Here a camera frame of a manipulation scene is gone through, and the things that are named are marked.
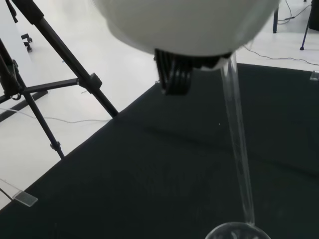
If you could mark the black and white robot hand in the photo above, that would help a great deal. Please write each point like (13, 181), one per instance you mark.
(187, 25)

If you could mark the clear glass beaker with water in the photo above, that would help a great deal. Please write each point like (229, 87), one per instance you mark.
(224, 225)

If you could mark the thin black tripod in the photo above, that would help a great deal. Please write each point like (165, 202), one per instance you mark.
(306, 30)

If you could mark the clear acrylic cloth clip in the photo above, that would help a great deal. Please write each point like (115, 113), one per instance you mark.
(314, 75)
(25, 198)

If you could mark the large black tripod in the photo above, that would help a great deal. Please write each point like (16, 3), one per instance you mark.
(49, 32)

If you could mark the black bench cloth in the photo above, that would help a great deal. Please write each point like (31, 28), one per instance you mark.
(149, 174)

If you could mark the black caster wheel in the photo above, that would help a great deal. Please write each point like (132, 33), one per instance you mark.
(28, 42)

